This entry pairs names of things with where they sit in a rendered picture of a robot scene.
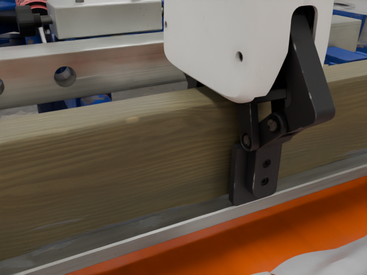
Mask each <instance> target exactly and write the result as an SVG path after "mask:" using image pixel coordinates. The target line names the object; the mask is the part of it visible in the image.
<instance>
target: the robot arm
mask: <svg viewBox="0 0 367 275"><path fill-rule="evenodd" d="M333 5H334V0H164V53H165V55H166V57H167V59H168V60H169V61H170V62H171V63H172V64H173V65H174V66H176V67H177V68H178V69H180V70H181V71H183V74H184V76H185V77H186V80H187V83H188V86H187V89H190V88H197V87H203V86H206V87H208V88H210V89H211V90H213V91H215V92H216V93H218V94H220V95H221V96H223V97H225V98H227V99H228V100H231V101H233V102H235V103H237V104H238V119H239V133H240V144H236V145H233V146H232V160H231V169H230V186H229V201H230V202H231V203H232V204H233V205H234V206H239V205H242V204H245V203H248V202H251V201H255V200H258V199H261V198H264V197H267V196H271V195H273V194H274V193H275V192H276V188H277V180H278V175H279V167H280V159H281V151H282V144H283V143H286V142H290V141H291V139H292V137H293V136H295V135H296V134H298V133H299V132H301V131H303V130H304V129H306V128H310V127H313V126H315V125H318V124H321V123H324V122H327V121H330V120H332V119H333V118H334V116H335V105H334V102H333V99H332V95H331V93H330V90H329V87H328V84H327V80H326V78H325V74H324V71H323V64H324V60H325V55H326V51H327V46H328V40H329V33H330V26H331V21H332V14H333ZM268 101H271V114H270V115H268V116H267V117H266V118H265V119H263V120H262V121H260V122H259V121H258V104H259V103H265V102H268Z"/></svg>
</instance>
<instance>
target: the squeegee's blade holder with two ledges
mask: <svg viewBox="0 0 367 275"><path fill-rule="evenodd" d="M366 175H367V153H364V154H361V155H358V156H355V157H351V158H347V159H344V160H341V161H338V162H334V163H331V164H327V165H323V166H320V167H317V168H314V169H311V170H307V171H303V172H300V173H297V174H294V175H290V176H287V177H283V178H279V179H278V180H277V188H276V192H275V193H274V194H273V195H271V196H267V197H264V198H261V199H258V200H255V201H251V202H248V203H245V204H242V205H239V206H234V205H233V204H232V203H231V202H230V201H229V194H226V195H222V196H219V197H216V198H213V199H209V200H205V201H202V202H199V203H196V204H192V205H189V206H185V207H182V208H178V209H175V210H172V211H169V212H165V213H161V214H158V215H155V216H152V217H148V218H145V219H141V220H138V221H135V222H131V223H128V224H125V225H121V226H117V227H115V228H111V229H108V230H104V231H101V232H97V233H95V234H91V235H87V236H84V237H81V238H77V239H74V240H71V241H67V242H64V243H60V244H57V245H54V246H51V247H47V248H43V249H40V250H36V251H34V252H30V253H27V254H23V255H20V256H16V257H14V258H10V259H6V260H3V261H0V275H64V274H67V273H70V272H73V271H77V270H80V269H82V268H85V267H89V266H92V265H95V264H98V263H100V262H103V261H107V260H110V259H113V258H116V257H119V256H122V255H125V254H128V253H131V252H134V251H137V250H140V249H143V248H146V247H150V246H153V245H155V244H159V243H162V242H165V241H168V240H171V239H174V238H177V237H180V236H183V235H187V234H190V233H192V232H195V231H198V230H201V229H205V228H208V227H210V226H213V225H216V224H220V223H223V222H226V221H229V220H232V219H235V218H238V217H241V216H244V215H247V214H250V213H253V212H257V211H260V210H263V209H265V208H268V207H271V206H275V205H278V204H281V203H283V202H286V201H290V200H293V199H296V198H299V197H302V196H305V195H308V194H311V193H314V192H317V191H320V190H323V189H327V188H330V187H333V186H336V185H338V184H342V183H345V182H348V181H351V180H354V179H356V178H360V177H363V176H366Z"/></svg>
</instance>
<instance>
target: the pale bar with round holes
mask: <svg viewBox="0 0 367 275"><path fill-rule="evenodd" d="M361 24H362V21H361V20H359V19H353V18H350V17H344V16H339V15H332V21H331V26H330V33H329V40H328V46H327V47H339V48H341V49H345V50H348V51H352V52H355V51H356V48H357V42H358V37H359V32H360V27H361ZM60 67H66V70H65V71H64V72H62V73H60V74H55V71H56V70H57V69H58V68H60ZM184 81H187V80H186V77H185V76H184V74H183V71H181V70H180V69H178V68H177V67H176V66H174V65H173V64H172V63H171V62H170V61H169V60H168V59H167V57H166V55H165V53H164V32H154V33H143V34H132V35H121V36H114V37H103V38H92V39H81V40H70V41H59V42H53V43H41V44H30V45H19V46H8V47H0V110H4V109H11V108H15V107H22V106H29V105H35V104H42V103H49V102H53V101H60V100H67V99H74V98H81V97H88V96H92V95H99V94H106V93H113V92H120V91H127V90H131V89H138V88H145V87H152V86H158V85H165V84H170V83H177V82H184Z"/></svg>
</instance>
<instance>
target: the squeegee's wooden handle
mask: <svg viewBox="0 0 367 275"><path fill-rule="evenodd" d="M323 71H324V74H325V78H326V80H327V84H328V87H329V90H330V93H331V95H332V99H333V102H334V105H335V116H334V118H333V119H332V120H330V121H327V122H324V123H321V124H318V125H315V126H313V127H310V128H306V129H304V130H303V131H301V132H299V133H298V134H296V135H295V136H293V137H292V139H291V141H290V142H286V143H283V144H282V151H281V159H280V167H279V175H278V179H279V178H283V177H287V176H290V175H294V174H297V173H300V172H303V171H307V170H311V169H314V168H317V167H320V166H323V165H327V164H331V163H334V162H338V161H341V160H344V159H347V158H351V157H355V156H358V155H361V154H364V153H367V59H366V60H362V61H355V62H349V63H343V64H336V65H330V66H326V67H323ZM236 144H240V133H239V119H238V104H237V103H235V102H233V101H231V100H228V99H227V98H225V97H223V96H221V95H220V94H218V93H216V92H215V91H213V90H211V89H210V88H208V87H206V86H203V87H197V88H190V89H184V90H180V91H173V92H167V93H160V94H154V95H147V96H143V97H137V98H131V99H124V100H117V101H111V102H107V103H100V104H94V105H88V106H81V107H75V108H70V109H64V110H57V111H51V112H45V113H38V114H34V115H28V116H21V117H14V118H8V119H2V120H0V261H3V260H6V259H10V258H14V257H16V256H20V255H23V254H27V253H30V252H34V251H36V250H40V249H43V248H47V247H51V246H54V245H57V244H60V243H64V242H67V241H71V240H74V239H77V238H81V237H84V236H87V235H91V234H95V233H97V232H101V231H104V230H108V229H111V228H115V227H117V226H121V225H125V224H128V223H131V222H135V221H138V220H141V219H145V218H148V217H152V216H155V215H158V214H161V213H165V212H169V211H172V210H175V209H178V208H182V207H185V206H189V205H192V204H196V203H199V202H202V201H205V200H209V199H213V198H216V197H219V196H222V195H226V194H229V186H230V169H231V160H232V146H233V145H236Z"/></svg>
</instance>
